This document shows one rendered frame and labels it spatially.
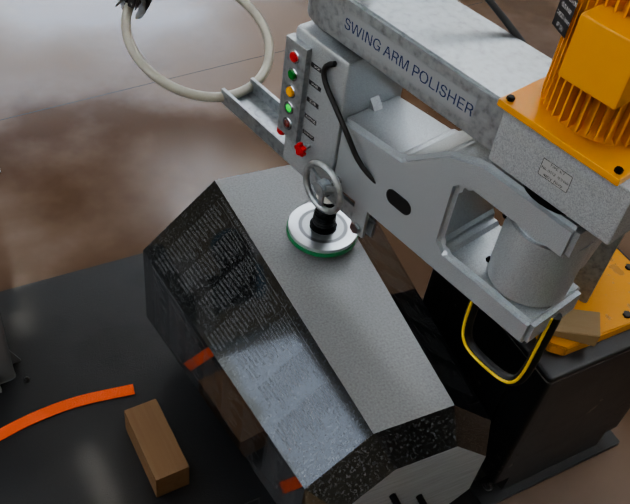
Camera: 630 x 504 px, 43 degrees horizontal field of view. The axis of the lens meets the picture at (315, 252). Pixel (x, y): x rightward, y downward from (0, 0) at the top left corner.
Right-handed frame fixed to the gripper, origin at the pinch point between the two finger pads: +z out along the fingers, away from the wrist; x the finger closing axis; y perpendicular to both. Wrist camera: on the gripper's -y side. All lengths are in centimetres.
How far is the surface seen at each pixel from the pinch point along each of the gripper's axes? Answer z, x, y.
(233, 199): 13, 58, 34
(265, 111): -8, 53, 14
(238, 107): -10, 46, 20
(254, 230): 8, 69, 43
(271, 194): 12, 68, 26
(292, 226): -1, 78, 41
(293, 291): -2, 87, 60
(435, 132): -61, 93, 35
